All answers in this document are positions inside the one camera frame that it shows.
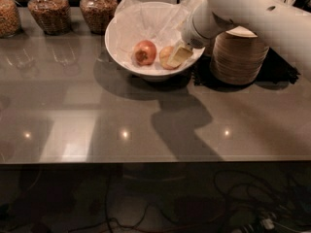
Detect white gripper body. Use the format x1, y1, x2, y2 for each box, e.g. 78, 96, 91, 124
181, 16, 214, 49

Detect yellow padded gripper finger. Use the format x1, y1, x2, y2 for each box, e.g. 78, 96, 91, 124
167, 40, 193, 68

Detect yellow-red apple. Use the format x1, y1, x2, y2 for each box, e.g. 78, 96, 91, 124
159, 46, 176, 70

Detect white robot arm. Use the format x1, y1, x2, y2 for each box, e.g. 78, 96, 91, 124
168, 0, 311, 85

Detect white paper bowl liner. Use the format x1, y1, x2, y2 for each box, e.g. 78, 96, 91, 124
113, 0, 202, 62

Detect white ceramic bowl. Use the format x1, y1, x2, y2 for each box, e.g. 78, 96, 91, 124
104, 1, 206, 82

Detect red apple on left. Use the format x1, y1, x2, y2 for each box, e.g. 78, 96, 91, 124
132, 40, 156, 66

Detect front stack of paper bowls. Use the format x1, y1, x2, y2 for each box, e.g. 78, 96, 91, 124
210, 26, 269, 85

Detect black woven placemat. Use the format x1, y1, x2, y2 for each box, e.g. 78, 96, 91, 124
191, 50, 300, 92

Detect right glass jar of grains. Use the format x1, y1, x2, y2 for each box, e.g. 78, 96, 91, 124
80, 0, 118, 35

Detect glass jar of grains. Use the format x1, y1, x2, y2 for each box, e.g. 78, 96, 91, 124
27, 0, 71, 35
0, 0, 21, 38
80, 0, 118, 35

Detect middle glass jar of grains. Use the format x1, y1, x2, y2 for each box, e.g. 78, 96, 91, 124
27, 0, 71, 35

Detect left glass jar of grains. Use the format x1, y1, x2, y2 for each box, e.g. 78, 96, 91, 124
0, 0, 21, 38

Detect black cables under table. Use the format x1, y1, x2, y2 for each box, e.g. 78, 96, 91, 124
64, 165, 311, 233

